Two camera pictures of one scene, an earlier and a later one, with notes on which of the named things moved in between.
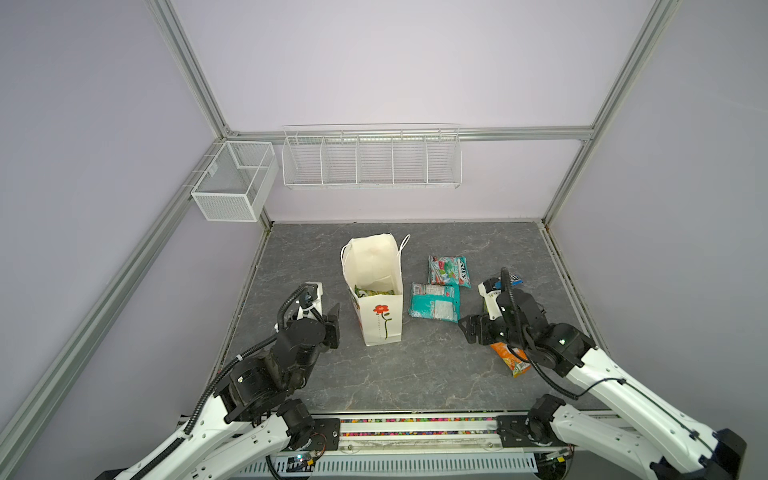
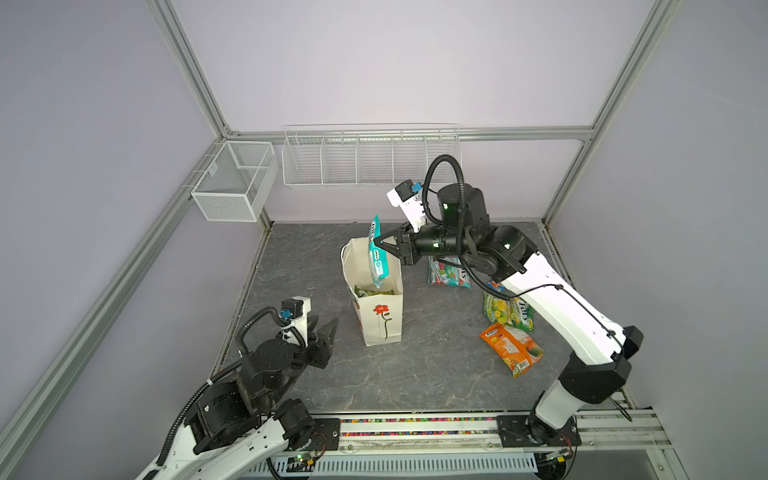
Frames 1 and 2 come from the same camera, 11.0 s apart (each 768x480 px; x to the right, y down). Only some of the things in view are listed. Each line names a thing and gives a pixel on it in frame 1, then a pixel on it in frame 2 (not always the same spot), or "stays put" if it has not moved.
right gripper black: (471, 328) → (409, 242)
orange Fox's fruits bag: (517, 365) stays put
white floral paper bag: (373, 273) stays put
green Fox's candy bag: (362, 293) stays put
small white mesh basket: (236, 183) stays put
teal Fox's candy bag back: (435, 301) → (378, 259)
